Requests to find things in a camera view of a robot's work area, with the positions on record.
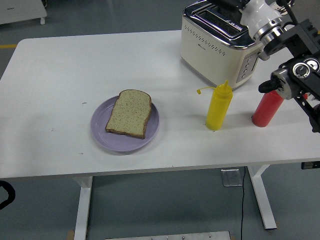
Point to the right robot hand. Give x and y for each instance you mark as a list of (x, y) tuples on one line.
[(260, 12)]

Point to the cream and chrome toaster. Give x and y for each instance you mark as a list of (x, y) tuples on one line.
[(212, 55)]

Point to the bread slice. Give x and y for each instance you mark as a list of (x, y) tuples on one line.
[(130, 112)]

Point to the purple round plate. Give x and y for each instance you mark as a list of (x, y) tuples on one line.
[(120, 144)]

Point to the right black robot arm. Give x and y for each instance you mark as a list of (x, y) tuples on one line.
[(300, 75)]

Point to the small silver floor plate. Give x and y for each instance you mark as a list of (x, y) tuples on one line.
[(231, 177)]

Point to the red squeeze bottle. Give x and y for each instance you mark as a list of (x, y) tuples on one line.
[(265, 112)]

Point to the yellow squeeze bottle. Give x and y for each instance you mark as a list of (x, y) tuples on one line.
[(217, 110)]

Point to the black table control panel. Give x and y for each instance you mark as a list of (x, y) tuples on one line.
[(310, 165)]

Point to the white table leg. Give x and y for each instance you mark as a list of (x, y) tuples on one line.
[(262, 197), (83, 205)]

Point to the white low platform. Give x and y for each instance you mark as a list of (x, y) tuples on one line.
[(20, 10)]

